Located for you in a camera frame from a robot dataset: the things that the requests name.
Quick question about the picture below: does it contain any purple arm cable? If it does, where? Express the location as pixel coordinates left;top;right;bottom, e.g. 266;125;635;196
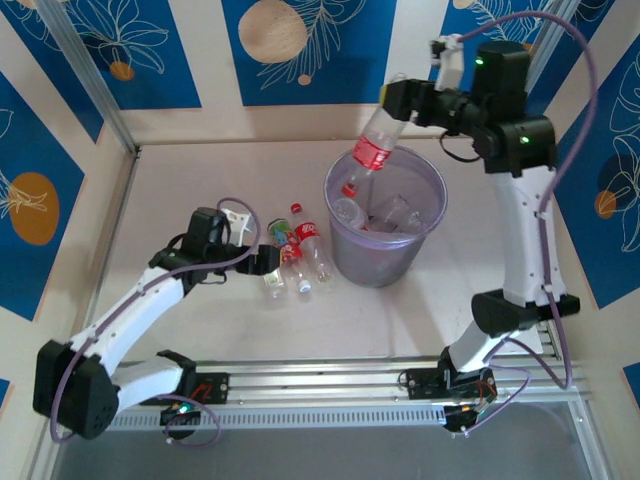
447;10;600;440
48;196;262;445

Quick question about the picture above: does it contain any purple cable loop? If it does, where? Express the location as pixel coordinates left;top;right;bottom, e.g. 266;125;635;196
163;399;222;449

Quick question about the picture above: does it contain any clear glass object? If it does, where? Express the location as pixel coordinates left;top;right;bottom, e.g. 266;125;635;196
372;192;429;235

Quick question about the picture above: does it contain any clear plastic bottle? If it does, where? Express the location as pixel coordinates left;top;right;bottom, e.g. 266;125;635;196
333;196;371;231

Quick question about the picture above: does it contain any translucent purple plastic bin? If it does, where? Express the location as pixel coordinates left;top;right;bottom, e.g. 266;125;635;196
323;144;449;290

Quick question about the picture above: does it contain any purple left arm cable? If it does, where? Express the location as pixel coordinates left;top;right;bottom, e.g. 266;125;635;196
48;196;262;445

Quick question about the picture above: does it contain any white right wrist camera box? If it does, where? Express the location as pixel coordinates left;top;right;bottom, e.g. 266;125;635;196
429;33;467;92

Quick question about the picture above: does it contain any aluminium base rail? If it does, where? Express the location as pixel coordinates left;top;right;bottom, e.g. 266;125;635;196
107;355;594;402

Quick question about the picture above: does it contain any aluminium frame side rail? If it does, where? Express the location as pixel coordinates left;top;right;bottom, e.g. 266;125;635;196
535;319;564;361
24;147;144;480
567;394;611;480

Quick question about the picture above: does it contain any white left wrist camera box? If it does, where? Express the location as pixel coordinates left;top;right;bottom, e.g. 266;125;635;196
222;208;255;247

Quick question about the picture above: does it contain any green-label plastic bottle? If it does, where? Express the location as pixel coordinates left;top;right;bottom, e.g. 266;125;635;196
267;217;292;300

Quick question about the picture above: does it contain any aluminium frame post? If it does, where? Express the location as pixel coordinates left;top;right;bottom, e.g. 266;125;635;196
527;0;619;121
35;0;142;157

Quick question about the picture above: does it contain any white-capped red-label plastic bottle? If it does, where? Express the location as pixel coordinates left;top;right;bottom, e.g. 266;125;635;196
278;239;315;297

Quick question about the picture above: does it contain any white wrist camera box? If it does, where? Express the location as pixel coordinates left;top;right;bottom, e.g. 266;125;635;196
222;208;255;247
429;33;467;92

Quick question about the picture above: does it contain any red-capped cola plastic bottle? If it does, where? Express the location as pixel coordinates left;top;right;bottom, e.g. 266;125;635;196
289;201;335;295
340;72;413;197

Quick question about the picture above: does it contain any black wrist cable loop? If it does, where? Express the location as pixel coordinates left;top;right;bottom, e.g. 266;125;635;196
438;130;485;163

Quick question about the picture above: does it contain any slotted grey cable duct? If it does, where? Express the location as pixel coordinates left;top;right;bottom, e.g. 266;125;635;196
104;402;449;432

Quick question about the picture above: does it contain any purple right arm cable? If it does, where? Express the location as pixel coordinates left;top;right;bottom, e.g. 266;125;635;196
447;10;600;440

